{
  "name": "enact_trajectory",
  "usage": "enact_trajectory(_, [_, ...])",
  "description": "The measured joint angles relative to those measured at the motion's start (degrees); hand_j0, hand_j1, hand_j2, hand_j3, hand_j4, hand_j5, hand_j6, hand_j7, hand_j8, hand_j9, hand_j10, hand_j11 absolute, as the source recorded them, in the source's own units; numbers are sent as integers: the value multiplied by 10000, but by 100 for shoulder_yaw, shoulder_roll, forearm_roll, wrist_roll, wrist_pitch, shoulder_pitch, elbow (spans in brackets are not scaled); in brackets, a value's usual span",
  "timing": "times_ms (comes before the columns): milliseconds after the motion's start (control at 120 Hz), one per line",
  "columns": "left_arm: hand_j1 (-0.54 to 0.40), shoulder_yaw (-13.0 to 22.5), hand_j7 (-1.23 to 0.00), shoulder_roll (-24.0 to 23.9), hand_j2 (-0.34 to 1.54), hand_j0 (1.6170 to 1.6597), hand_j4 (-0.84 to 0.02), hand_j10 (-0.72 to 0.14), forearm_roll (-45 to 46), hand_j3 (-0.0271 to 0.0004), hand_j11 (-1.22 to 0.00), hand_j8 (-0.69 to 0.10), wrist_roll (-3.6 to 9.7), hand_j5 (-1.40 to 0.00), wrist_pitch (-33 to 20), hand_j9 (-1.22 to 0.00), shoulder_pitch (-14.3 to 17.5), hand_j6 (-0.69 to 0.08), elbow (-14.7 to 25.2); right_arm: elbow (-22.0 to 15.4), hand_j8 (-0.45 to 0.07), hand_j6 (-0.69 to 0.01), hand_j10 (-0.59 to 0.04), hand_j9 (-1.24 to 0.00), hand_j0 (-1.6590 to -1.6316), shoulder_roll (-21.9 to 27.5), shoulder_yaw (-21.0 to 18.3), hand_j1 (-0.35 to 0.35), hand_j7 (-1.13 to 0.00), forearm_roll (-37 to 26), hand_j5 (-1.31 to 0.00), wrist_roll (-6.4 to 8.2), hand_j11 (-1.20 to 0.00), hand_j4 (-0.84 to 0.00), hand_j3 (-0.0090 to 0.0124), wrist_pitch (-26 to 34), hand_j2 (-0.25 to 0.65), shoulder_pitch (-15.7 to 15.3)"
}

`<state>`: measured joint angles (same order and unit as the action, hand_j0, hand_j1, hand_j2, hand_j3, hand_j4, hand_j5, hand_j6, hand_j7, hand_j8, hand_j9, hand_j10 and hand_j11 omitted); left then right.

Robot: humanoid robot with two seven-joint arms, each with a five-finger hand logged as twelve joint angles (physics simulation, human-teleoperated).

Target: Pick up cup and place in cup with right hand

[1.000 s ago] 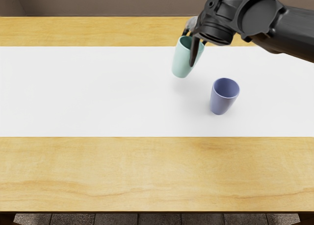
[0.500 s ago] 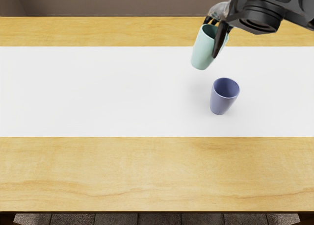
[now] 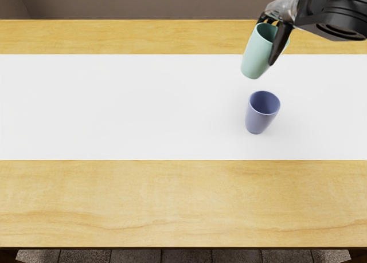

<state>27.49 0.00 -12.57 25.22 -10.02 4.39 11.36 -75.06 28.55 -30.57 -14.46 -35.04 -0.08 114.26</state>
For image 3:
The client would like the mint green cup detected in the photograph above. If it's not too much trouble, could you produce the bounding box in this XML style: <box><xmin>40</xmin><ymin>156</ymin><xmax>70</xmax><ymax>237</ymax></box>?
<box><xmin>240</xmin><ymin>22</ymin><xmax>291</xmax><ymax>81</ymax></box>

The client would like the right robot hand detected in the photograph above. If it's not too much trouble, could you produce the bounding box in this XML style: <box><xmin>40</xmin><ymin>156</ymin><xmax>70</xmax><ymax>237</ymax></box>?
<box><xmin>256</xmin><ymin>0</ymin><xmax>300</xmax><ymax>66</ymax></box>

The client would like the lavender blue cup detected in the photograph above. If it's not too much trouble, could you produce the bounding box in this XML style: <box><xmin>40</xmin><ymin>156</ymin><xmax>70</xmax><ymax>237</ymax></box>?
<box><xmin>244</xmin><ymin>90</ymin><xmax>281</xmax><ymax>135</ymax></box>

